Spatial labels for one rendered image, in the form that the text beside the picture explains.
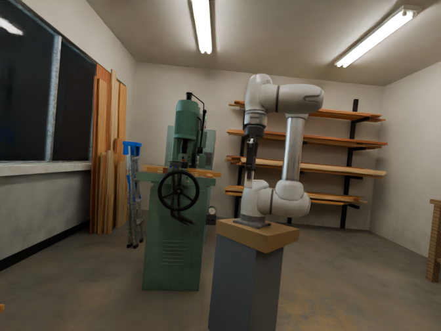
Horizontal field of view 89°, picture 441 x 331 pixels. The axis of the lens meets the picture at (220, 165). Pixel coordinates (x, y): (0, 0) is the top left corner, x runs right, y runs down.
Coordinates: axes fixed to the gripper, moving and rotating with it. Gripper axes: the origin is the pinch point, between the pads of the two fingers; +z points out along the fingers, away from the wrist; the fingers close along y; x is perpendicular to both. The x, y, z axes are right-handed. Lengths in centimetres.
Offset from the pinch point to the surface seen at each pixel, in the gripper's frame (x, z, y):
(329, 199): 88, 5, -324
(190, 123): -64, -42, -77
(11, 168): -191, 11, -38
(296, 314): 31, 89, -94
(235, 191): -64, 11, -287
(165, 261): -69, 67, -77
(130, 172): -148, 2, -123
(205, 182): -46, 3, -80
